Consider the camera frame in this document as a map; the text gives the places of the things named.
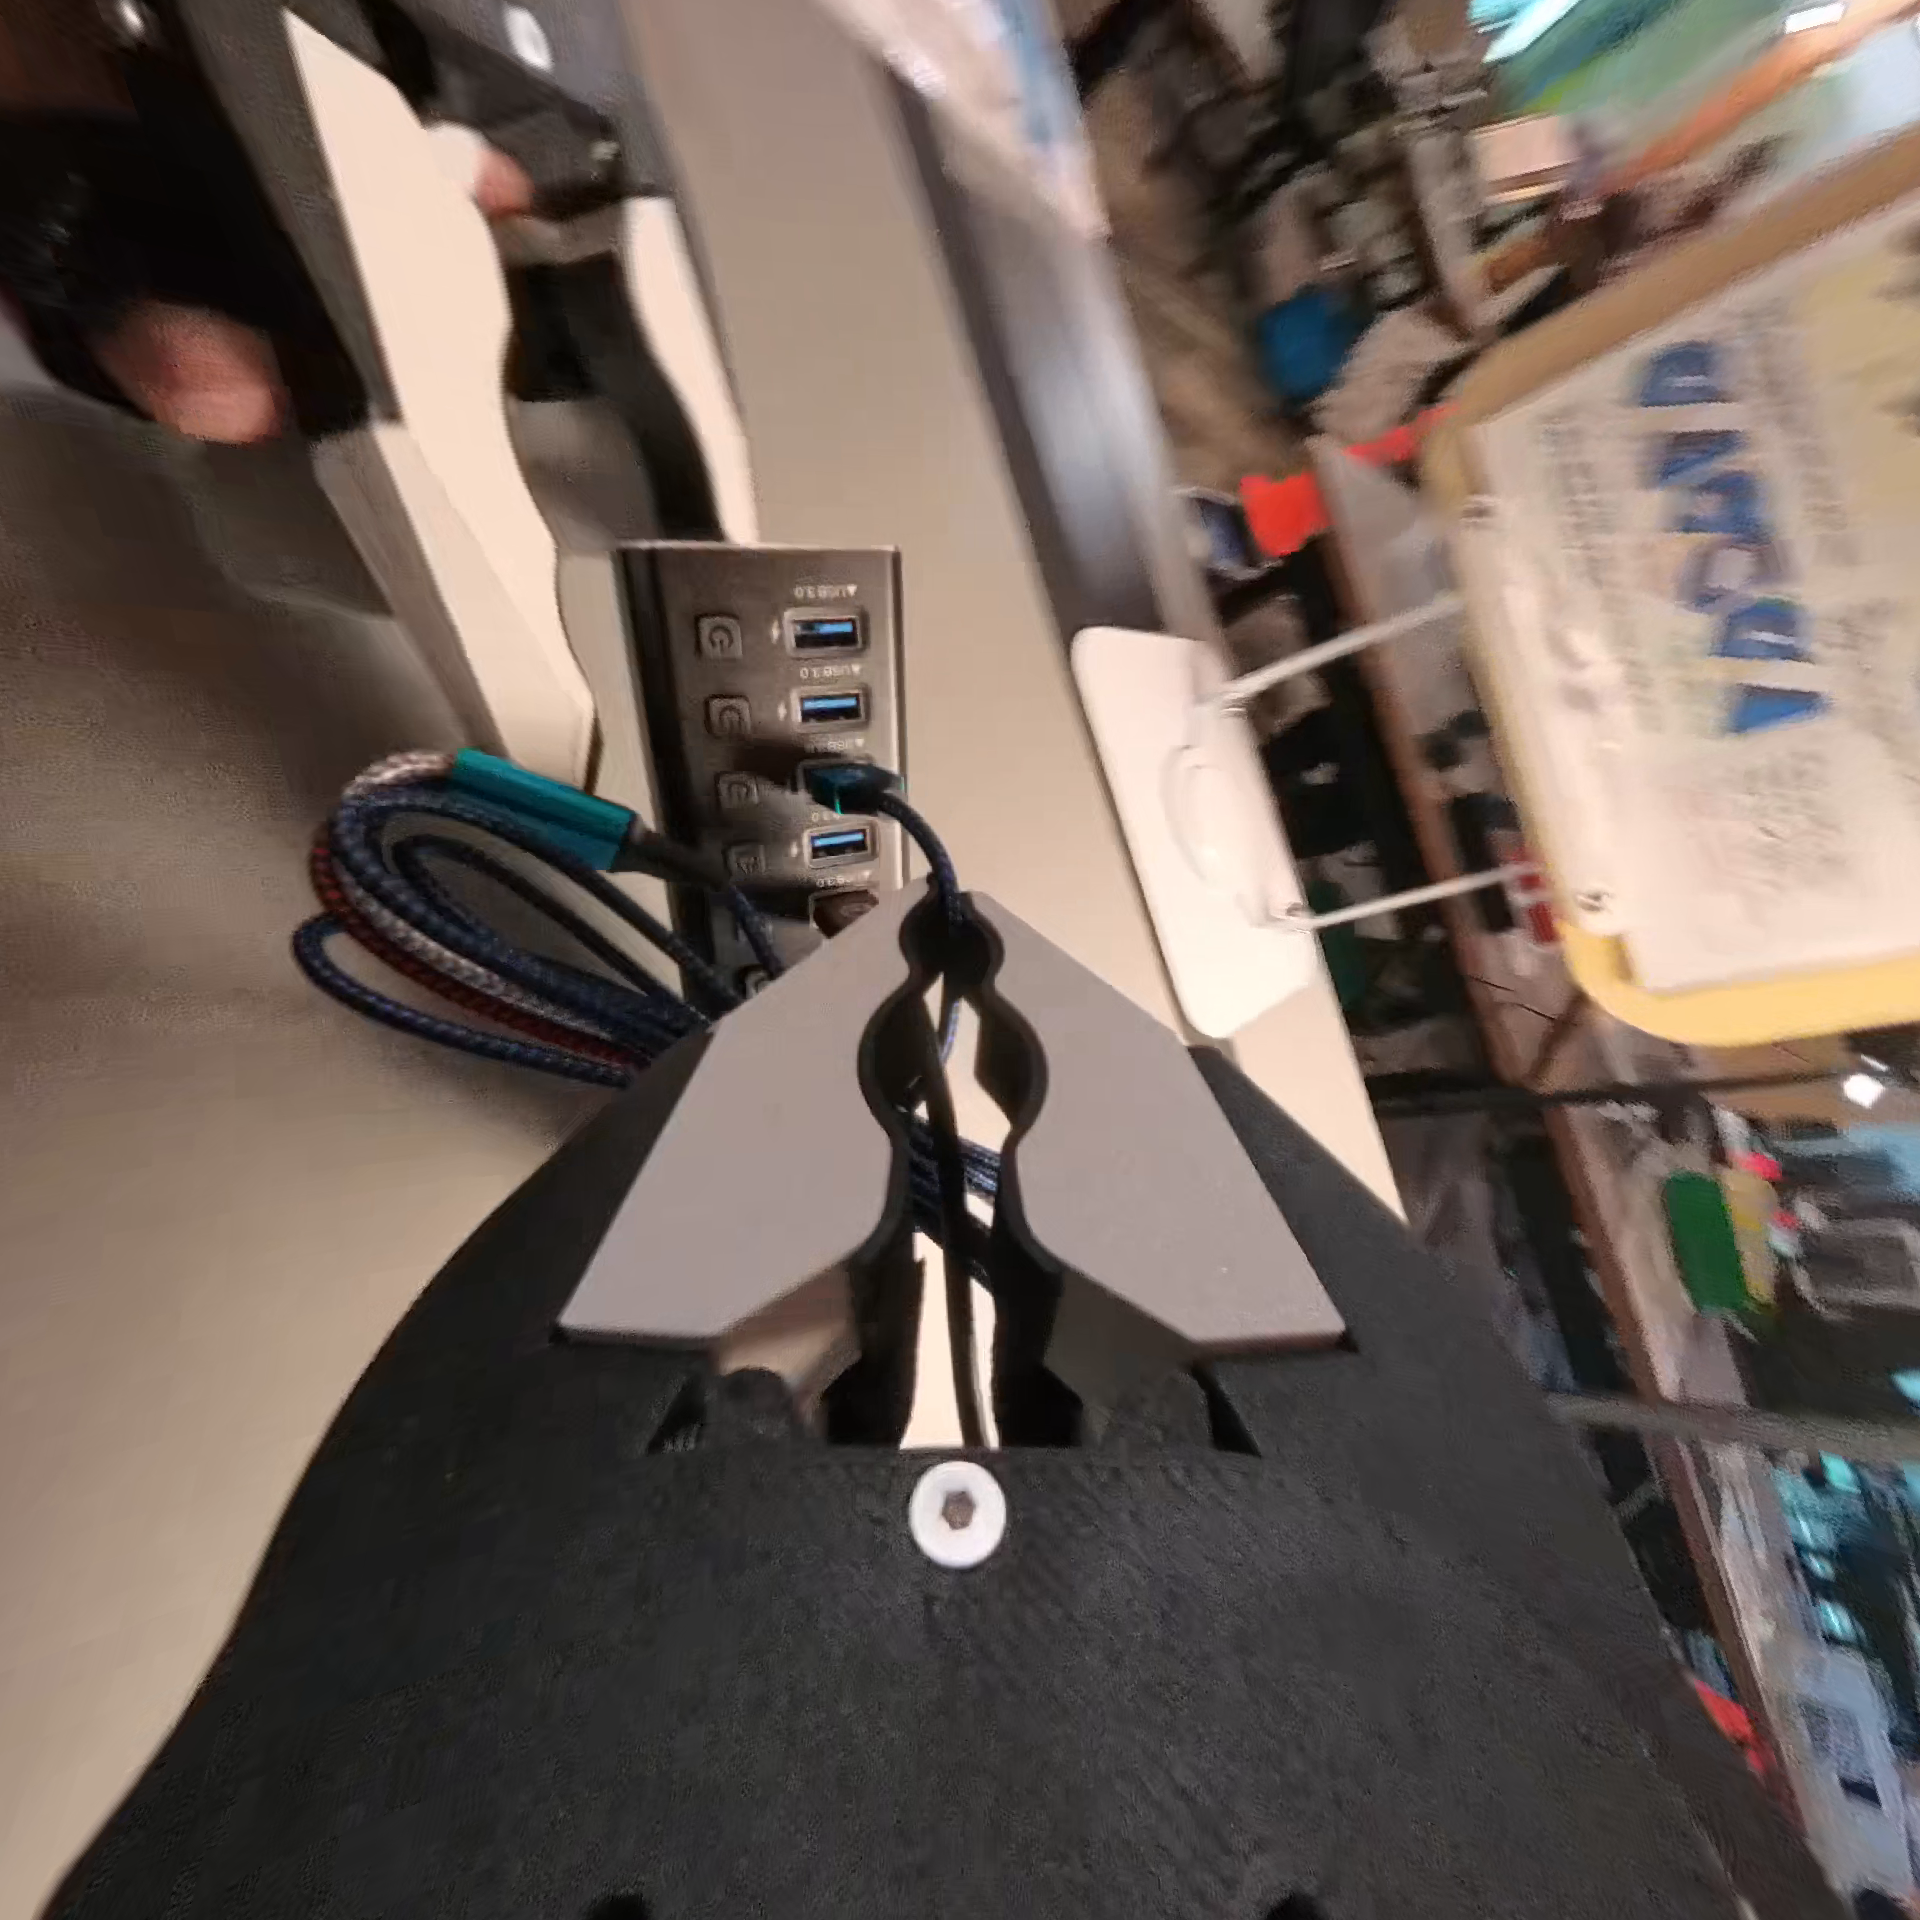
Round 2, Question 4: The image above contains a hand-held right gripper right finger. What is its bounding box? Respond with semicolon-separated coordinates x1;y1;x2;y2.
958;892;1350;1415

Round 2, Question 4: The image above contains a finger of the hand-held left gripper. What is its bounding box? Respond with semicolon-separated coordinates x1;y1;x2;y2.
180;0;607;761
507;194;761;543

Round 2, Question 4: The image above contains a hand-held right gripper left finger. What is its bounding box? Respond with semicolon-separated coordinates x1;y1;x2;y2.
558;882;946;1433

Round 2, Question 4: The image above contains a black usb hub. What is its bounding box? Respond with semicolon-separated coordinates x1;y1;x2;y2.
614;540;905;1037

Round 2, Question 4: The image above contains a person's left hand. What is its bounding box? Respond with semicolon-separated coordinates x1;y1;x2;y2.
95;296;290;442

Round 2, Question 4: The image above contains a white clear document stand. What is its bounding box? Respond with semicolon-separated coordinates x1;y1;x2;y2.
1073;591;1554;1040

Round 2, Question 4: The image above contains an instruction sheet on clipboard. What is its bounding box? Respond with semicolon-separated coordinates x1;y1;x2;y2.
1417;141;1920;1047

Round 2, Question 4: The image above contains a blue bag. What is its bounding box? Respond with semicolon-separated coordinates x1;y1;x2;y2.
1257;286;1360;400

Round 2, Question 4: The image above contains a printed instruction sheet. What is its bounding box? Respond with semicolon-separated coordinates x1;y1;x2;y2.
1463;247;1920;991

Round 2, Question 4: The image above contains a red white blue braided cable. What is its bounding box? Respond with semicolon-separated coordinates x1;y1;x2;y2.
307;746;706;1074

